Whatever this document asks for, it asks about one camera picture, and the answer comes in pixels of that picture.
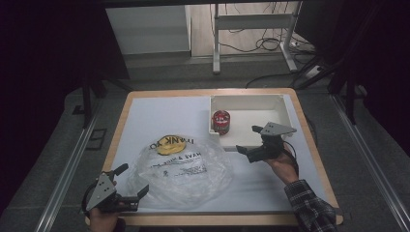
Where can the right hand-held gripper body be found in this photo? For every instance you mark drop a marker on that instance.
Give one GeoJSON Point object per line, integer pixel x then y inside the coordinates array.
{"type": "Point", "coordinates": [270, 145]}

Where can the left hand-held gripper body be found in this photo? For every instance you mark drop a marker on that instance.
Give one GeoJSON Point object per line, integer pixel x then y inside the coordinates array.
{"type": "Point", "coordinates": [101, 191]}

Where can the white plastic bin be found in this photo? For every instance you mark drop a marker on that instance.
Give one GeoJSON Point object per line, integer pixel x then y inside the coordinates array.
{"type": "Point", "coordinates": [254, 109]}

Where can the red-lidded candy jar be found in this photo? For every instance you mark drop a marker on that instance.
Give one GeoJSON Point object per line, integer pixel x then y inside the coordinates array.
{"type": "Point", "coordinates": [221, 122]}

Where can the clear printed plastic bag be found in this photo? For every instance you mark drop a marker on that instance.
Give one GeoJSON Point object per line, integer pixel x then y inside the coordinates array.
{"type": "Point", "coordinates": [183, 177]}

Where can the person's right hand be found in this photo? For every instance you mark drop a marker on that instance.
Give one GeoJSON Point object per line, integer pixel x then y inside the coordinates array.
{"type": "Point", "coordinates": [283, 166]}

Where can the person's left hand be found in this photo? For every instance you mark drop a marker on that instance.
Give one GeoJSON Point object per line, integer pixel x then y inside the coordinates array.
{"type": "Point", "coordinates": [103, 220]}

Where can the yellow snack packet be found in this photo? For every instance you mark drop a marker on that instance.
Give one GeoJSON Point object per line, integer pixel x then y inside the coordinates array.
{"type": "Point", "coordinates": [170, 145]}

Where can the white power strip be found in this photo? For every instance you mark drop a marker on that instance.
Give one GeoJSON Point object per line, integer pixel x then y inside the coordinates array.
{"type": "Point", "coordinates": [312, 72]}

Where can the black metal stand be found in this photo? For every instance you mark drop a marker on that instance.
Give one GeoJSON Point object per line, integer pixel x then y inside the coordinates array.
{"type": "Point", "coordinates": [90, 93]}

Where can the black tripod stand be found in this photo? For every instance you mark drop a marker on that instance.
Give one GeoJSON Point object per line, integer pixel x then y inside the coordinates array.
{"type": "Point", "coordinates": [335, 80]}

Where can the light grey cabinet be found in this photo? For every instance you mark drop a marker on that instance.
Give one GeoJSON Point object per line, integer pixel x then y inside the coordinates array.
{"type": "Point", "coordinates": [148, 30]}

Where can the aluminium floor rail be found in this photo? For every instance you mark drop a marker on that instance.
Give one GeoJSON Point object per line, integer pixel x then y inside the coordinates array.
{"type": "Point", "coordinates": [374, 167]}
{"type": "Point", "coordinates": [64, 174]}

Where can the white metal desk frame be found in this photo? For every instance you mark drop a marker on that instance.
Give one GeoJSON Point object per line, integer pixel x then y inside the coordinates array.
{"type": "Point", "coordinates": [254, 22]}

